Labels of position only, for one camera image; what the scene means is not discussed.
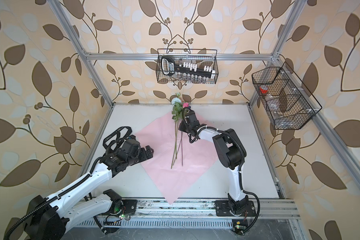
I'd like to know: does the small magenta fake flower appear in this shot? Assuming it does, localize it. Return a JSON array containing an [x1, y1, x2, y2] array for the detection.
[[180, 103, 190, 166]]

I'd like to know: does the pale green fake flower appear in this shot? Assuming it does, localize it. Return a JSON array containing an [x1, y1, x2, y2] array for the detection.
[[171, 93, 183, 168]]

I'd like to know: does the pink purple wrapping paper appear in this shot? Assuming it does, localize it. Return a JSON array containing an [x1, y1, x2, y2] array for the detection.
[[134, 107, 225, 204]]

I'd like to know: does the pink fake rose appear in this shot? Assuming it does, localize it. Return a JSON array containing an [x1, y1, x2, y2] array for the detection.
[[173, 113, 181, 162]]

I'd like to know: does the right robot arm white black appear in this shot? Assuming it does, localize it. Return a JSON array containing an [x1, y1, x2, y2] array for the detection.
[[179, 107, 260, 218]]

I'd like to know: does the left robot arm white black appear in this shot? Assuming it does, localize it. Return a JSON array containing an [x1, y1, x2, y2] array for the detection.
[[4, 136, 154, 240]]

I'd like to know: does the black socket tool set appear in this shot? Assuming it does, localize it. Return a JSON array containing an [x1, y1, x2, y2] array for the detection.
[[160, 56, 217, 78]]

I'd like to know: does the red capped clear bottle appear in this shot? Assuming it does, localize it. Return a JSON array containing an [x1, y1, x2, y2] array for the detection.
[[259, 85, 282, 113]]

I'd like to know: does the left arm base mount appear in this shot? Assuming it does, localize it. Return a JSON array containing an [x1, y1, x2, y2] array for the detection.
[[101, 199, 138, 216]]

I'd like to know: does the back black wire basket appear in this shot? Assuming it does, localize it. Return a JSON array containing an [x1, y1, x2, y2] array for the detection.
[[156, 48, 219, 85]]

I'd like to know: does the black wire basket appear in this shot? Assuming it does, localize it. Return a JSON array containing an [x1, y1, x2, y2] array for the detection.
[[156, 48, 219, 85], [252, 62, 322, 130]]

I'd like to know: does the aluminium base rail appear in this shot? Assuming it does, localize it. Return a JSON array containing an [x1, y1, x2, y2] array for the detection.
[[123, 198, 301, 220]]

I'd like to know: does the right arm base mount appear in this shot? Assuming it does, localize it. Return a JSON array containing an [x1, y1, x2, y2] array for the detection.
[[214, 199, 257, 217]]

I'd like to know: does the right black wire basket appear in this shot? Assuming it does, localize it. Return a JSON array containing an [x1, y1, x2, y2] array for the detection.
[[252, 62, 322, 130]]

